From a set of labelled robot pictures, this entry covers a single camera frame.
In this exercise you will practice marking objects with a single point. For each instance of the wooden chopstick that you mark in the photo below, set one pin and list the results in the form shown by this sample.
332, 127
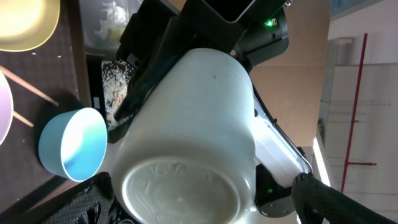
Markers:
27, 85
22, 119

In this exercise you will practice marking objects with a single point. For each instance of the pink white bowl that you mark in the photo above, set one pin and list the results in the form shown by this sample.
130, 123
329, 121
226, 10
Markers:
6, 108

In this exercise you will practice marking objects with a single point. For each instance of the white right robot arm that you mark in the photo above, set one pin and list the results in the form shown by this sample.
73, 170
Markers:
277, 160

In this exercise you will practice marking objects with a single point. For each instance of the wooden chopstick upper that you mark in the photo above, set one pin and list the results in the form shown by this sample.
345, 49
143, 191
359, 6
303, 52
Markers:
27, 85

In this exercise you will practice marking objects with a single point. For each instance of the clear plastic waste bin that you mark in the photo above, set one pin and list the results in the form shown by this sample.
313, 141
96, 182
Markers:
91, 14

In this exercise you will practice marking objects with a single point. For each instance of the black waste tray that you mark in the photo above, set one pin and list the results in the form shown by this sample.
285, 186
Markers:
97, 97

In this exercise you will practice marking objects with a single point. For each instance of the dark brown serving tray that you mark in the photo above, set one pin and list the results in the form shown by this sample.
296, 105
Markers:
57, 69

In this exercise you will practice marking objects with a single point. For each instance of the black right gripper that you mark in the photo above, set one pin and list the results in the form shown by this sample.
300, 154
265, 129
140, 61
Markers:
159, 34

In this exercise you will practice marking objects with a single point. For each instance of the white tissue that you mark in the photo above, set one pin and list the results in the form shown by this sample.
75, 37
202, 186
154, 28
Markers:
115, 20

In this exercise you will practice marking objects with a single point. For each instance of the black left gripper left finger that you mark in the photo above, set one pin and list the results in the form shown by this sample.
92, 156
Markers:
87, 202

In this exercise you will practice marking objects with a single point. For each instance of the red vertical pole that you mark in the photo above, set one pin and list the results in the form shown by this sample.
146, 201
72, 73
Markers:
347, 162

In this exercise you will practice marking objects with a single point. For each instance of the light blue bowl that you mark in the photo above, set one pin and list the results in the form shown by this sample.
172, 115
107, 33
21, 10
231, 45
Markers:
73, 144

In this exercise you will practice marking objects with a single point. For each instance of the rice and food scraps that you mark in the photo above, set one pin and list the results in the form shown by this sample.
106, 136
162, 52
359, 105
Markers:
115, 78

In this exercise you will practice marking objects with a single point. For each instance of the yellow plate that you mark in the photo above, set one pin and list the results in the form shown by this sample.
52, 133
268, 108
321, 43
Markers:
27, 24

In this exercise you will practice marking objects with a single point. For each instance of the wooden chopstick lower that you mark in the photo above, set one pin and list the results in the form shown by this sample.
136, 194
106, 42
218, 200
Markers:
22, 119

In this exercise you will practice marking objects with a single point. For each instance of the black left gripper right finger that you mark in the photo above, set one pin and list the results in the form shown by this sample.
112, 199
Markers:
315, 202

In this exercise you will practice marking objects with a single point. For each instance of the small pale green cup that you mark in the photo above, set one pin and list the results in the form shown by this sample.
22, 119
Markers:
188, 155

